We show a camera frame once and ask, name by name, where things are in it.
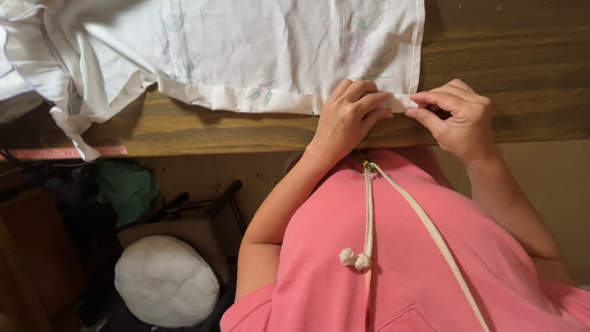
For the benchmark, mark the green plastic bag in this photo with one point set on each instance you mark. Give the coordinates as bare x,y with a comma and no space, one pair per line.
127,189

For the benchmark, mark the brown wooden cabinet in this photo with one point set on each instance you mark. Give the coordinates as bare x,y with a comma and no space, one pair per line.
32,263

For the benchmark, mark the white round cushion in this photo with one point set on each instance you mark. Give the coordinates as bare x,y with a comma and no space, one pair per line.
166,281

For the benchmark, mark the white floral print fabric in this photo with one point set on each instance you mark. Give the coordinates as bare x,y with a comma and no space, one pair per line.
276,46

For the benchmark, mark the person's left hand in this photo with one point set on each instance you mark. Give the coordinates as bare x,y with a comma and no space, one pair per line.
343,122

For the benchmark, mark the brown wooden chair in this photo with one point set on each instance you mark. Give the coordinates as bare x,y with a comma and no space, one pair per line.
198,235

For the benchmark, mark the person's right hand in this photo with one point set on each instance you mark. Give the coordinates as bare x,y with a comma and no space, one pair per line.
465,124

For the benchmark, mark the pink measuring tape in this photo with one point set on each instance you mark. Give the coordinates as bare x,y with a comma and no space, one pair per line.
46,153

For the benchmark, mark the heap of dark clothes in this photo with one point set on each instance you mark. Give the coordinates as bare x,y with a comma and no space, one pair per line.
90,230

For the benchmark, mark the pink hooded sweatshirt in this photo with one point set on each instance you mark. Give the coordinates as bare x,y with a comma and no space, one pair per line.
415,276

